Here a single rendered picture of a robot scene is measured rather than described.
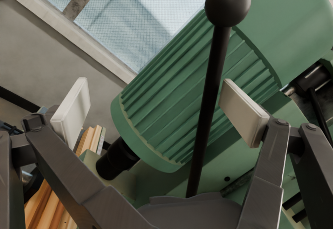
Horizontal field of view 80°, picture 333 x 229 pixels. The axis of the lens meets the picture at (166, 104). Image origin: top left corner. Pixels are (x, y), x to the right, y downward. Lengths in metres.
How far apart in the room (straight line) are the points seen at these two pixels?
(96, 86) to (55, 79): 0.33
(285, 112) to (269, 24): 0.15
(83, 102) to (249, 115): 0.13
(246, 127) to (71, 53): 1.68
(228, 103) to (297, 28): 0.13
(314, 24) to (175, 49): 0.17
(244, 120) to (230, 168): 0.23
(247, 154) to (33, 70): 1.76
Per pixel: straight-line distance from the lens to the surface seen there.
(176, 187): 0.39
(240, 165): 0.39
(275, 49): 0.28
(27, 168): 0.60
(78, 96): 0.17
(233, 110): 0.19
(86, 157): 0.44
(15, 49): 1.90
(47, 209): 0.51
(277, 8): 0.28
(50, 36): 1.78
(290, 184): 0.42
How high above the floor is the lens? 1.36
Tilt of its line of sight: 15 degrees down
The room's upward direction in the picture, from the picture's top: 47 degrees clockwise
